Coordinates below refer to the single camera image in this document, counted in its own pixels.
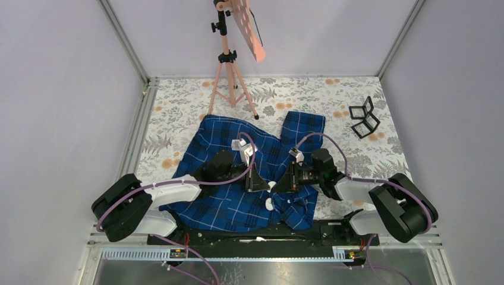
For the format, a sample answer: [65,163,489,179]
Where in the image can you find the purple cable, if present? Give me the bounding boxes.
[96,131,257,285]
[293,132,434,285]

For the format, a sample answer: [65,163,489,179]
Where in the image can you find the floral table mat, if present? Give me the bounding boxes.
[125,77,425,221]

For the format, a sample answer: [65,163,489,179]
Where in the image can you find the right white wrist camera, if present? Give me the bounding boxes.
[289,147,304,163]

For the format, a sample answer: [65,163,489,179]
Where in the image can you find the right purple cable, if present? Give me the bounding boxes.
[293,132,434,285]

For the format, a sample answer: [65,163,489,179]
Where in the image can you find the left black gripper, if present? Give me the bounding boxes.
[216,160,270,192]

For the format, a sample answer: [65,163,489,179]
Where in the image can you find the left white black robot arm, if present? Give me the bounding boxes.
[91,150,270,244]

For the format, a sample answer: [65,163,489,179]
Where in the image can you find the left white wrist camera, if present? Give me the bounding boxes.
[232,139,257,166]

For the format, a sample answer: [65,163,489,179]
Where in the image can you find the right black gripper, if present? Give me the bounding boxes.
[271,160,324,194]

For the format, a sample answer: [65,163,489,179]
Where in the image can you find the blue plaid shirt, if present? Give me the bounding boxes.
[160,111,326,232]

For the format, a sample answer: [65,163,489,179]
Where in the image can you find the pink tripod stand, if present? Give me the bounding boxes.
[207,1,260,120]

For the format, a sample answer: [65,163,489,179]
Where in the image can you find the pink perforated board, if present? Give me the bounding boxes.
[231,0,266,62]

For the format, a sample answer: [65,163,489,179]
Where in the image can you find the black jewelry box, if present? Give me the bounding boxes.
[351,113,380,139]

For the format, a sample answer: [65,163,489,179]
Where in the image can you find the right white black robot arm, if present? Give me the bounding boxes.
[272,148,439,245]

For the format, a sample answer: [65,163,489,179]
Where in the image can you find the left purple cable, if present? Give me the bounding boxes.
[96,131,257,285]

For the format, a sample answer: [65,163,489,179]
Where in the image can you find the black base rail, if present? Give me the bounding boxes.
[168,220,380,259]

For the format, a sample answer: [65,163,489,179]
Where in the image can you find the grey slotted cable duct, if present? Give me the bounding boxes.
[101,244,354,262]

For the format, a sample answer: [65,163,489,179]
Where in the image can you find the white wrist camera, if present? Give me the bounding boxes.
[289,147,304,163]
[232,139,257,166]

